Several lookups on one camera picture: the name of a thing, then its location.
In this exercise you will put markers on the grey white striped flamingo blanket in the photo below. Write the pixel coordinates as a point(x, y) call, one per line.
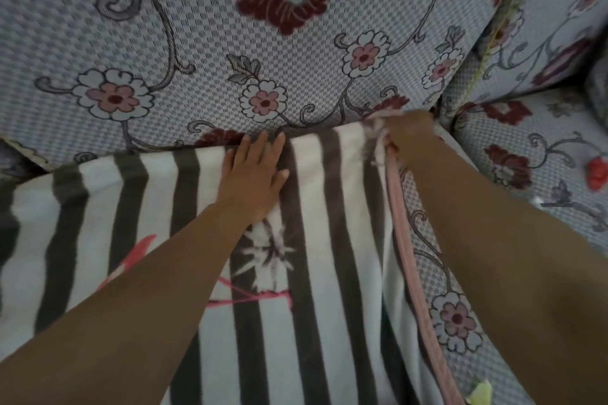
point(332, 276)

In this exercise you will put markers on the red scrap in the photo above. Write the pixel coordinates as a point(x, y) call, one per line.
point(596, 173)

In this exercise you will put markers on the person's left forearm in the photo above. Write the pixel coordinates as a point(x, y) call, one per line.
point(119, 324)

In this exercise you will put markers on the grey floral sofa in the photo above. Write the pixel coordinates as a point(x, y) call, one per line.
point(285, 63)

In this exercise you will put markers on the person's right hand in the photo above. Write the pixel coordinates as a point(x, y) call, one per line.
point(408, 134)

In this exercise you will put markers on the small yellow scrap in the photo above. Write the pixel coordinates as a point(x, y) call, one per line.
point(480, 394)

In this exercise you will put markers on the person's left hand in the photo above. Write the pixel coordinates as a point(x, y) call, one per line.
point(252, 186)

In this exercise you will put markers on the person's right forearm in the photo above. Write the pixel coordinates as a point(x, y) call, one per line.
point(522, 276)

